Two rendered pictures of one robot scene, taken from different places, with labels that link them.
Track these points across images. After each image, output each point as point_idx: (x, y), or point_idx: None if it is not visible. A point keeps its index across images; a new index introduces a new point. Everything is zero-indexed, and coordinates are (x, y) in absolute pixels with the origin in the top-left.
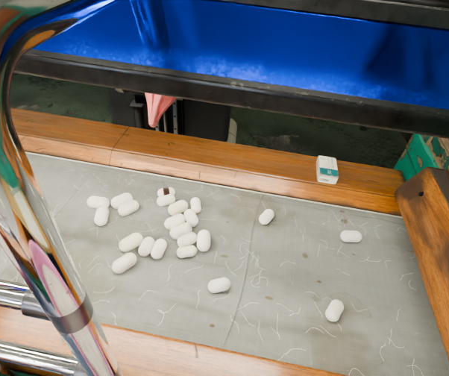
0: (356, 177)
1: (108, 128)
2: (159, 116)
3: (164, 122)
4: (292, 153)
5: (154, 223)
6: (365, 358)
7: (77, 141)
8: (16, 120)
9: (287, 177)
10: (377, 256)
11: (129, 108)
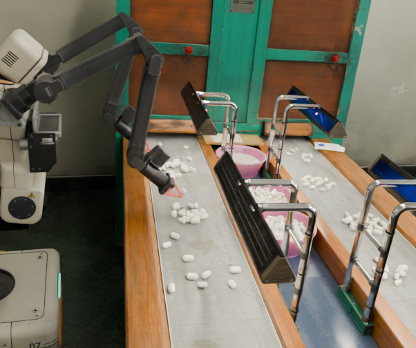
0: None
1: (129, 180)
2: (146, 148)
3: None
4: (124, 148)
5: (173, 170)
6: (194, 146)
7: (144, 184)
8: (136, 201)
9: None
10: (163, 143)
11: None
